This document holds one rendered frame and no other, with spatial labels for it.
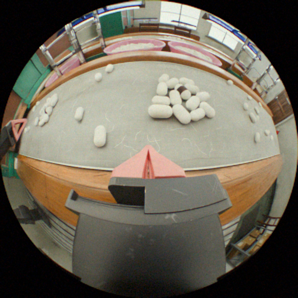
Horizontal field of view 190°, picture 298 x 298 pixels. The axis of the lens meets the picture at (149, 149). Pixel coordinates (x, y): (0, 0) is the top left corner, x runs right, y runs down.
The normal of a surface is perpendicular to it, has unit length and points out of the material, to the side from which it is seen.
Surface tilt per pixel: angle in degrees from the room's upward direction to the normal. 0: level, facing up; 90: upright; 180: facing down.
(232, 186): 0
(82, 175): 45
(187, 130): 0
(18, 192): 90
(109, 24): 90
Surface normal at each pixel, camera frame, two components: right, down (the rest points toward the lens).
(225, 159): 0.01, -0.21
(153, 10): -0.11, 0.97
